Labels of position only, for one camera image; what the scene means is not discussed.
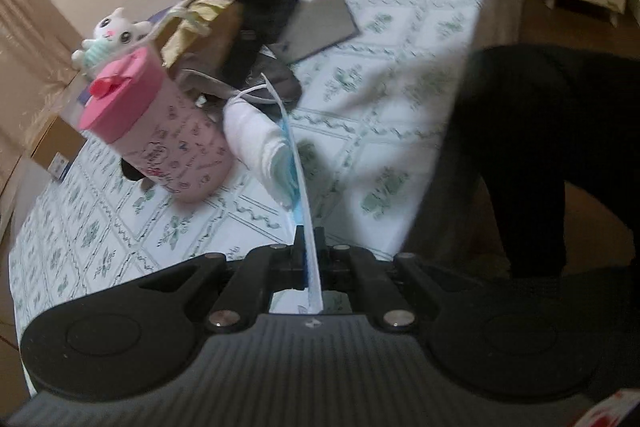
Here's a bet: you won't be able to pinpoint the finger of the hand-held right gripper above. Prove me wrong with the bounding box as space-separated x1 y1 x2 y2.
220 29 263 92

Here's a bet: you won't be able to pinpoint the black sock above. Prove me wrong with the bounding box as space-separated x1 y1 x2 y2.
121 158 157 190

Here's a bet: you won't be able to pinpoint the beige curtain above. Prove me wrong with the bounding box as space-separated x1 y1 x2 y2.
0 0 83 168

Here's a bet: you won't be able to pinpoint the white plush toy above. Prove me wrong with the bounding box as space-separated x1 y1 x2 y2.
71 7 152 80

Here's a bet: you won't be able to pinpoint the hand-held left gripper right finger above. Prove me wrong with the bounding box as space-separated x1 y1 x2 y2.
314 227 481 333

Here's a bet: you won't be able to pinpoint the small brown cardboard box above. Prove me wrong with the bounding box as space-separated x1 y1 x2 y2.
31 112 88 180

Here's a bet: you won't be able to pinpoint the blue face mask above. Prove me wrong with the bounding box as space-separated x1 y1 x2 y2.
260 74 326 313

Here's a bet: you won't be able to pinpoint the pink lidded cup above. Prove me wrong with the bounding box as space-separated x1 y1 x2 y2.
77 46 236 204

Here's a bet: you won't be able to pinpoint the floral tablecloth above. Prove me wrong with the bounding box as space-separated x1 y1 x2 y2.
9 0 488 400

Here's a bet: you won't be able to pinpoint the person's black pants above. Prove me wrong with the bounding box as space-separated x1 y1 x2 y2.
420 44 640 280

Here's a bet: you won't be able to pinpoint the yellow knit hat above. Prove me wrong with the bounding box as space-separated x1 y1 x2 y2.
187 0 236 25

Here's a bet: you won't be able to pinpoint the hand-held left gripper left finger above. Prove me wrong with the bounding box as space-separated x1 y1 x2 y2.
135 226 307 333

